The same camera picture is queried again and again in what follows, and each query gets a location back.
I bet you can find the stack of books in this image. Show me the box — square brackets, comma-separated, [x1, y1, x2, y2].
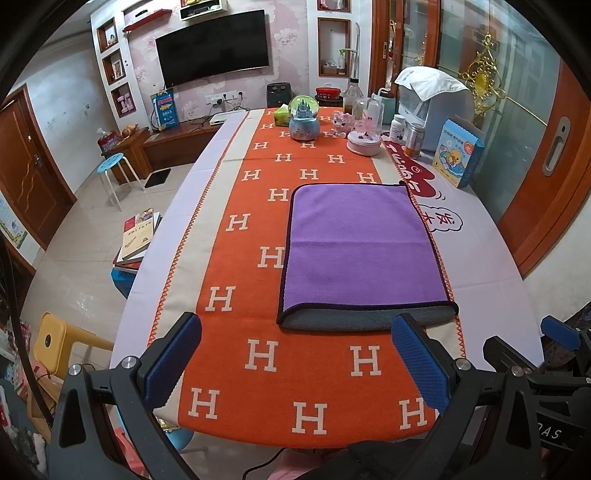
[113, 208, 162, 273]

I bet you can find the wooden TV cabinet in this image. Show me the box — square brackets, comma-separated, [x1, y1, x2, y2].
[102, 117, 221, 180]

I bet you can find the white cloth on appliance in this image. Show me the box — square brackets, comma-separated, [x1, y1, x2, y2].
[394, 66, 467, 101]

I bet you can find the orange H pattern table runner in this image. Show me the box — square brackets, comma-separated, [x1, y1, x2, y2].
[150, 110, 464, 448]

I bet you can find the purple grey towel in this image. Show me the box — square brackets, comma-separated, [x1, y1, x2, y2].
[276, 182, 459, 333]

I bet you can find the blue castle snow globe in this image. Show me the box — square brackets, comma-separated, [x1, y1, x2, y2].
[288, 95, 320, 142]

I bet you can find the red pot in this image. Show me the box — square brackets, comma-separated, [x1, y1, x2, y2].
[315, 85, 341, 102]

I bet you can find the white water dispenser appliance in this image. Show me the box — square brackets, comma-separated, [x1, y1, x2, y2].
[399, 86, 474, 153]

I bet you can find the yellow plastic chair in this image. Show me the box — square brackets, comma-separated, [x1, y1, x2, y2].
[33, 312, 114, 380]

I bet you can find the black flat television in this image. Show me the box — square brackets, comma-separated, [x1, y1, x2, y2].
[155, 10, 270, 87]

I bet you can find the gold door ornament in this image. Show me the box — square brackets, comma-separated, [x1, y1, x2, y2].
[458, 32, 547, 126]

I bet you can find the blue round stool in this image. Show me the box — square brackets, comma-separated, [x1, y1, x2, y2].
[96, 153, 145, 210]

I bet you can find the blue standing sign board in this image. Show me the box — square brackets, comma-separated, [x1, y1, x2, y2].
[150, 89, 179, 132]

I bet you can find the pink glass dome ornament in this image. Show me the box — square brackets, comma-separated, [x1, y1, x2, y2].
[346, 98, 384, 157]

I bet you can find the red tissue box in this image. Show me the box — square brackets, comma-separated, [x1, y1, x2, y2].
[97, 128, 120, 153]

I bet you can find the silver orange supplement jar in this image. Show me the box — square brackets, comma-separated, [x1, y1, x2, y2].
[404, 123, 425, 158]

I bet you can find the clear glass bottle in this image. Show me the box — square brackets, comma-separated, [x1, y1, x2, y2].
[342, 78, 363, 114]

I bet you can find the green tissue box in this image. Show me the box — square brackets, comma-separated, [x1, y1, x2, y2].
[273, 104, 290, 127]

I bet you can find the brown wooden door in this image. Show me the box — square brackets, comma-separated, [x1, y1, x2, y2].
[1, 85, 76, 248]

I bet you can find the white pill bottle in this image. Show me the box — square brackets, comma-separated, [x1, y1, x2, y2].
[389, 114, 407, 145]

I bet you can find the black small heater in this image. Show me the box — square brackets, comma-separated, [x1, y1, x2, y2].
[266, 82, 293, 108]

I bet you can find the blue duck picture box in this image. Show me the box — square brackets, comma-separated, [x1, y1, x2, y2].
[433, 116, 485, 188]

